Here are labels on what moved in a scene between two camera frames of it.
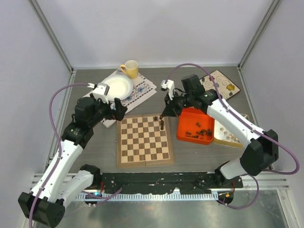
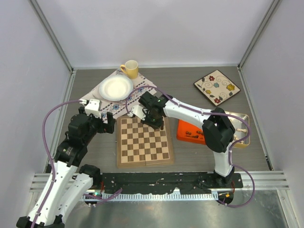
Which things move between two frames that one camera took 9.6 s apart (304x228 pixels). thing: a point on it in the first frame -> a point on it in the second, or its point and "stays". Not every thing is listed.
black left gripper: [120, 109] -> [106, 127]
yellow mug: [131, 68] stays
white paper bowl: [120, 87] stays
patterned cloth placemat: [142, 88] stays
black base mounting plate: [157, 182] stays
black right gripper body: [181, 101] -> [151, 119]
